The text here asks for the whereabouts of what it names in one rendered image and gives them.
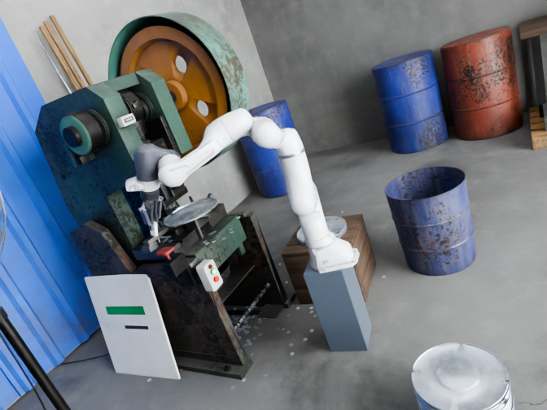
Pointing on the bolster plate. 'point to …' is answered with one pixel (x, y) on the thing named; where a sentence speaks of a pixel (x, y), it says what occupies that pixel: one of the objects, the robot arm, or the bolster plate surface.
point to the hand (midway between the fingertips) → (153, 228)
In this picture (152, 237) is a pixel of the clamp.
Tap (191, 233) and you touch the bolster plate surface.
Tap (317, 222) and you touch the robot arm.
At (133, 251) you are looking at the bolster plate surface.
